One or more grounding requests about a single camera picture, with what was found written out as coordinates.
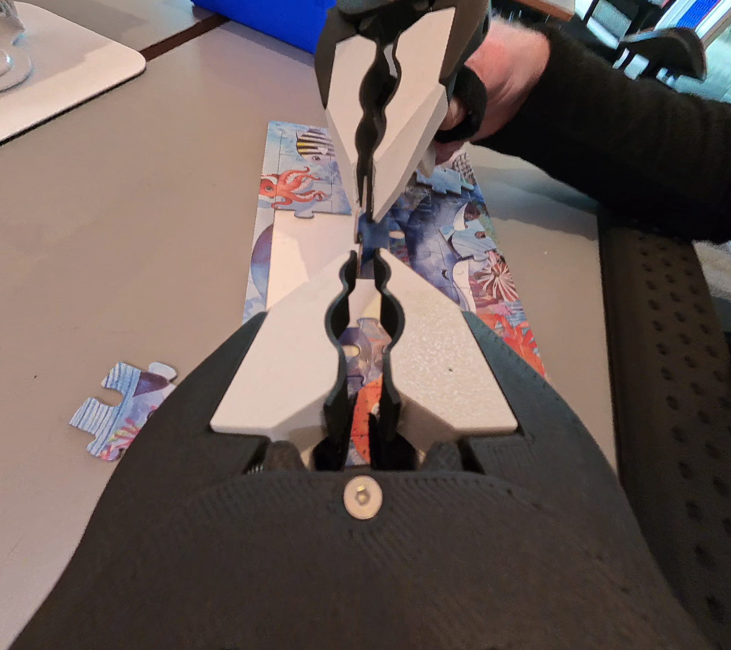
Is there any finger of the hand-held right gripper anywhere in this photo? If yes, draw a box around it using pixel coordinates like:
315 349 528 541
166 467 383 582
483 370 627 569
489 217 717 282
326 32 379 207
370 6 456 221

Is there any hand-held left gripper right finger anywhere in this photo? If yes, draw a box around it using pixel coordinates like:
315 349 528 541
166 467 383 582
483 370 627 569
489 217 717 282
374 249 520 459

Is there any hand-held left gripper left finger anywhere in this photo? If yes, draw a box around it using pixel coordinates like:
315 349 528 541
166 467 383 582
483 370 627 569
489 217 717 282
209 252 359 465

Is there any light blue coral puzzle piece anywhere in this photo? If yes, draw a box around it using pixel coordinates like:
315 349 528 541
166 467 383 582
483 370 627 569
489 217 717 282
416 164 476 195

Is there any sea animals jigsaw puzzle board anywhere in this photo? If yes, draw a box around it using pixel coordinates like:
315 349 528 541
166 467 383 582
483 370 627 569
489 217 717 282
243 120 547 471

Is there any dark blue striped puzzle piece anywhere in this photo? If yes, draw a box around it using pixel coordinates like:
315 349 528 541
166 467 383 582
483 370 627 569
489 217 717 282
359 217 396 263

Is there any person's right forearm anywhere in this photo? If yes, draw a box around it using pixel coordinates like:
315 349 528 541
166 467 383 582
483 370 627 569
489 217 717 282
474 25 731 247

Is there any person's right hand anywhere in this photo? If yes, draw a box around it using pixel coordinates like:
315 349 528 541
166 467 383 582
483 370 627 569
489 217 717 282
431 22 553 163

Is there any striped purple coral puzzle piece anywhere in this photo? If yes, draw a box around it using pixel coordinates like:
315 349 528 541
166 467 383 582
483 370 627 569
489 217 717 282
69 361 179 461

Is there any black perforated chair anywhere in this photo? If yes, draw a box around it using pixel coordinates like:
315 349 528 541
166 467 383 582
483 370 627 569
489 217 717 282
597 207 731 650

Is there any black office chair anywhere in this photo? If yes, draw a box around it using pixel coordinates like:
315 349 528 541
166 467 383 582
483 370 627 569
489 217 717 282
583 0 709 86

